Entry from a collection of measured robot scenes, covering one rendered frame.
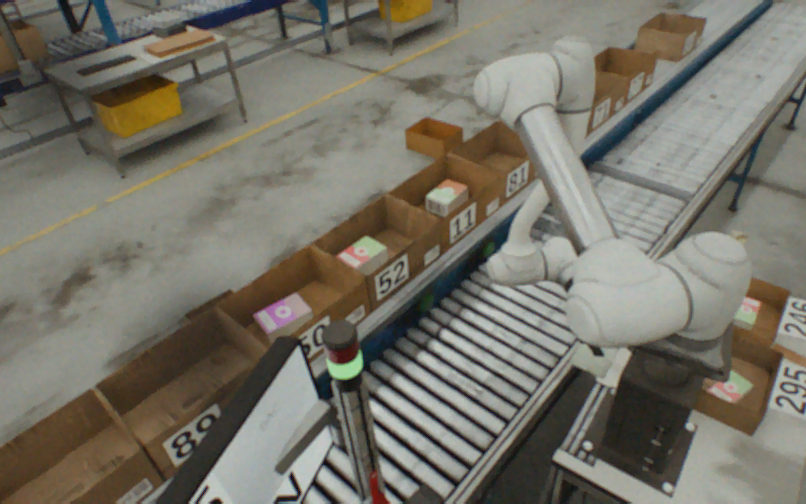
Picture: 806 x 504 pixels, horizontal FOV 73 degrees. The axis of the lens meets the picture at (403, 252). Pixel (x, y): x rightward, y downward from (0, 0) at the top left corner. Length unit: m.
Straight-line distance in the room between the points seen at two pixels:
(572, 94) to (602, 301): 0.58
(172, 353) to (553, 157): 1.25
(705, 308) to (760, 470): 0.73
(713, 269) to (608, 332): 0.25
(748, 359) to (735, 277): 0.87
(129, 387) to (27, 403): 1.67
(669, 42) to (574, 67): 2.51
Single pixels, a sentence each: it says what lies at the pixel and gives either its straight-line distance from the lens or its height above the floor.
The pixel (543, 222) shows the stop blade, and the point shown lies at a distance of 2.45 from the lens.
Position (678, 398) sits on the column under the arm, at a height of 1.08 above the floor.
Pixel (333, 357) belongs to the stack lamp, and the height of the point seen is 1.64.
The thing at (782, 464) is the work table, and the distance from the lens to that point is 1.93.
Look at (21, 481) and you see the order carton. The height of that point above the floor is 0.91.
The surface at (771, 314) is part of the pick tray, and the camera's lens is 2.32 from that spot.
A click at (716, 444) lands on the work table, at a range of 1.89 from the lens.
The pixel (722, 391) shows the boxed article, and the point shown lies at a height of 0.79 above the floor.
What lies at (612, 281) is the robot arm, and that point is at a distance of 1.17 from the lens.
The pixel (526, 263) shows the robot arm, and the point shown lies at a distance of 1.64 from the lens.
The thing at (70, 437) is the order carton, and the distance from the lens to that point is 1.83.
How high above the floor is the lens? 2.23
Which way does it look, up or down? 39 degrees down
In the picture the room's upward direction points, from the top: 5 degrees counter-clockwise
